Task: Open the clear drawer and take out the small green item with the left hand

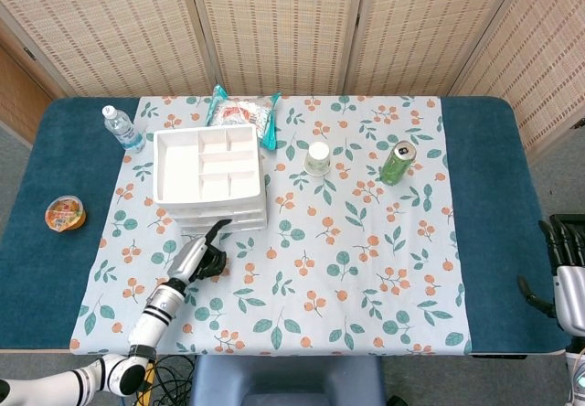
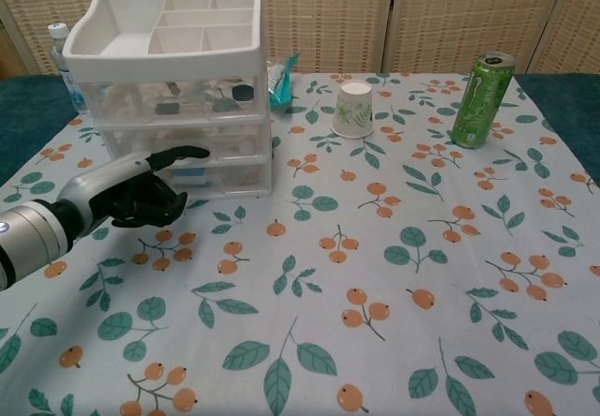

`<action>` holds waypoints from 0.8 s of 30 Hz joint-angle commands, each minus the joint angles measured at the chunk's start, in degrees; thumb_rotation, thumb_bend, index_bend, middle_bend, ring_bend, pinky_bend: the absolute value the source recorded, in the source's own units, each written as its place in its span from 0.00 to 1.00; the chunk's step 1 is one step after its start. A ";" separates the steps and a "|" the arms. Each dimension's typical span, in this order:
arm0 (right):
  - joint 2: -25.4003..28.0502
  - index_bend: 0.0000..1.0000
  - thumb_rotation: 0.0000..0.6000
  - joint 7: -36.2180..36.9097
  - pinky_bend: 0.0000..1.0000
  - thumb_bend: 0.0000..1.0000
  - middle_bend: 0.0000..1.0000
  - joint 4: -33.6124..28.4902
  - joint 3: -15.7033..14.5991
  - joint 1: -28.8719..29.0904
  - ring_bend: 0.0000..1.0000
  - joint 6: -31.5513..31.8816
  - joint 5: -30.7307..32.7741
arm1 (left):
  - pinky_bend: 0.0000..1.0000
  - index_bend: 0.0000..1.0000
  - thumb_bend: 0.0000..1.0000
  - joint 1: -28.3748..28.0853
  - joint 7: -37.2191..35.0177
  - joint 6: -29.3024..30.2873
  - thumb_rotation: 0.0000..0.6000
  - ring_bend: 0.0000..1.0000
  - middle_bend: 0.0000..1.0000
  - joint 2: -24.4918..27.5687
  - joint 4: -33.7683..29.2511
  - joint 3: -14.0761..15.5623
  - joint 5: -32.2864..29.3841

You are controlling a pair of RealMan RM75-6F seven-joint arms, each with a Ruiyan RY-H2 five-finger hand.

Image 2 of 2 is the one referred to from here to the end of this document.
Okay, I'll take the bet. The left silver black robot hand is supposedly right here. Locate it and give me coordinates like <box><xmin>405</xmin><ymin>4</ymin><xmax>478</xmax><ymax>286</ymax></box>
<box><xmin>54</xmin><ymin>145</ymin><xmax>211</xmax><ymax>242</ymax></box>

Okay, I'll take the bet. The white plastic drawer organizer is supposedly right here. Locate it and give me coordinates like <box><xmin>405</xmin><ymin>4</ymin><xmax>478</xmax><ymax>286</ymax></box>
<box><xmin>62</xmin><ymin>0</ymin><xmax>274</xmax><ymax>201</ymax></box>

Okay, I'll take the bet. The clear plastic drawer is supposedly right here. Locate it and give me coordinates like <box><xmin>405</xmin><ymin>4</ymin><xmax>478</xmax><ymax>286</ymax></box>
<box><xmin>98</xmin><ymin>123</ymin><xmax>271</xmax><ymax>162</ymax></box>
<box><xmin>154</xmin><ymin>161</ymin><xmax>272</xmax><ymax>197</ymax></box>
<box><xmin>80</xmin><ymin>74</ymin><xmax>269</xmax><ymax>122</ymax></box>

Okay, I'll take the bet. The clear plastic water bottle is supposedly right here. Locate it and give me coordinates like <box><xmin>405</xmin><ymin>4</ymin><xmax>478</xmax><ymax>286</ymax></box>
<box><xmin>47</xmin><ymin>21</ymin><xmax>90</xmax><ymax>116</ymax></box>

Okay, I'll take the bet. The dark teal table cover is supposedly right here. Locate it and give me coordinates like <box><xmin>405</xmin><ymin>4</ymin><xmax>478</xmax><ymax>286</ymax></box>
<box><xmin>0</xmin><ymin>72</ymin><xmax>600</xmax><ymax>187</ymax></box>

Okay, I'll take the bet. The teal snack bag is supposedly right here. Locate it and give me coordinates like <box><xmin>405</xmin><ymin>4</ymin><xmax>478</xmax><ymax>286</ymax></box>
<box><xmin>266</xmin><ymin>52</ymin><xmax>301</xmax><ymax>107</ymax></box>

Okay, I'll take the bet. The fruit and leaf print tablecloth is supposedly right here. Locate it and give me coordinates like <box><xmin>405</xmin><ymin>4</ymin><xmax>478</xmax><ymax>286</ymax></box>
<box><xmin>0</xmin><ymin>72</ymin><xmax>600</xmax><ymax>416</ymax></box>

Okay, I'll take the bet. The white leaf-print paper cup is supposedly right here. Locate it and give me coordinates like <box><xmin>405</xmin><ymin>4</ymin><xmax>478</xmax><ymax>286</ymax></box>
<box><xmin>330</xmin><ymin>81</ymin><xmax>375</xmax><ymax>140</ymax></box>

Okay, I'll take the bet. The woven folding screen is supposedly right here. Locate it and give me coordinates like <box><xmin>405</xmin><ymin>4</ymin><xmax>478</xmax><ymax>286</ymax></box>
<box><xmin>0</xmin><ymin>0</ymin><xmax>600</xmax><ymax>80</ymax></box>

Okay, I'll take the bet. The green drink can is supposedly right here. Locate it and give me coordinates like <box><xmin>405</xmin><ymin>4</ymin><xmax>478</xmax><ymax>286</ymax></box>
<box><xmin>452</xmin><ymin>52</ymin><xmax>517</xmax><ymax>149</ymax></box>

